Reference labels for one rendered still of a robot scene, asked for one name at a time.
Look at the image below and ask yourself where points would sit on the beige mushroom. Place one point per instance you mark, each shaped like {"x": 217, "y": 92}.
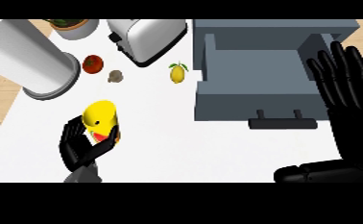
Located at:
{"x": 115, "y": 76}

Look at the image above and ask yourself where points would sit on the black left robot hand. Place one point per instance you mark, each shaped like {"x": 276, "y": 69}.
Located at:
{"x": 78, "y": 149}

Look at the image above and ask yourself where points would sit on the potted plant in grey pot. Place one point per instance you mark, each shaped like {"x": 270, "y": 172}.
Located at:
{"x": 72, "y": 27}

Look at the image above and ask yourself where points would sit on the large silver cylinder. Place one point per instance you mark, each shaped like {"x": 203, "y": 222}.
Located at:
{"x": 34, "y": 62}

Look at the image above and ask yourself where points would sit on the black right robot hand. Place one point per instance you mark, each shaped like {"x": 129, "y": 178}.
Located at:
{"x": 346, "y": 112}

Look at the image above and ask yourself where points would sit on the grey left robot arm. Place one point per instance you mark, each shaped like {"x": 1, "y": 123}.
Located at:
{"x": 84, "y": 174}

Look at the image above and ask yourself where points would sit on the yellow lemon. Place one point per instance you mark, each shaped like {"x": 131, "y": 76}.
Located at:
{"x": 177, "y": 73}

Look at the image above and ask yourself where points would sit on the grey open drawer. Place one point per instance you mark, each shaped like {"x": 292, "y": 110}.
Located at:
{"x": 261, "y": 70}

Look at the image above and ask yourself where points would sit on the silver toaster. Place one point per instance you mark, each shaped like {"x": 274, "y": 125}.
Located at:
{"x": 147, "y": 40}

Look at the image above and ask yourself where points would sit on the red tomato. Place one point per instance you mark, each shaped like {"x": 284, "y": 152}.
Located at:
{"x": 91, "y": 64}

